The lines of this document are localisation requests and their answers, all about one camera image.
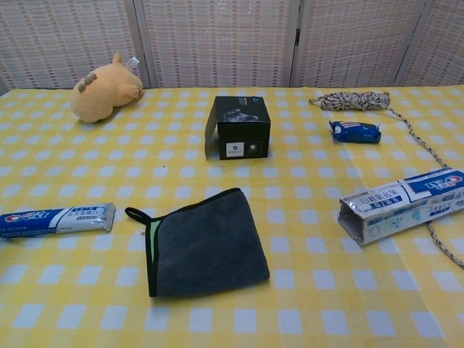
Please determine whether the yellow white checked tablecloth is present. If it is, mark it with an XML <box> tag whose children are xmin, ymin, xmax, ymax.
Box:
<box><xmin>0</xmin><ymin>86</ymin><xmax>464</xmax><ymax>348</ymax></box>

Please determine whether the black cube product box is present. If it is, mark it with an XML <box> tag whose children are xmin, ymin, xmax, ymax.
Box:
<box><xmin>204</xmin><ymin>95</ymin><xmax>272</xmax><ymax>162</ymax></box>

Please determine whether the orange plush toy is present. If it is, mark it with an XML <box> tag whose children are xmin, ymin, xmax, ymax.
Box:
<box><xmin>70</xmin><ymin>52</ymin><xmax>145</xmax><ymax>124</ymax></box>

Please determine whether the blue snack packet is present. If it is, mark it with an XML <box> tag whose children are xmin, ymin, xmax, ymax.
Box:
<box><xmin>328</xmin><ymin>120</ymin><xmax>382</xmax><ymax>145</ymax></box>

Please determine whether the blue white toothpaste tube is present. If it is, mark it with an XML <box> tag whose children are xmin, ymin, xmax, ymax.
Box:
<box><xmin>0</xmin><ymin>202</ymin><xmax>117</xmax><ymax>239</ymax></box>

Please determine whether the speckled braided rope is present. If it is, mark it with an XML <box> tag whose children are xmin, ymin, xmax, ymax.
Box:
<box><xmin>308</xmin><ymin>91</ymin><xmax>464</xmax><ymax>270</ymax></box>

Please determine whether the white blue toothpaste carton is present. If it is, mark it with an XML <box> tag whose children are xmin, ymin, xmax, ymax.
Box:
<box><xmin>336</xmin><ymin>167</ymin><xmax>464</xmax><ymax>247</ymax></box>

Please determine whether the dark grey microfibre cloth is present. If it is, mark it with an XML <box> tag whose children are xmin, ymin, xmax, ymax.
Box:
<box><xmin>124</xmin><ymin>187</ymin><xmax>271</xmax><ymax>299</ymax></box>

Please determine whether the woven folding screen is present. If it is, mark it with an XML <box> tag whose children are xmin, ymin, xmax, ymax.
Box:
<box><xmin>0</xmin><ymin>0</ymin><xmax>464</xmax><ymax>90</ymax></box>

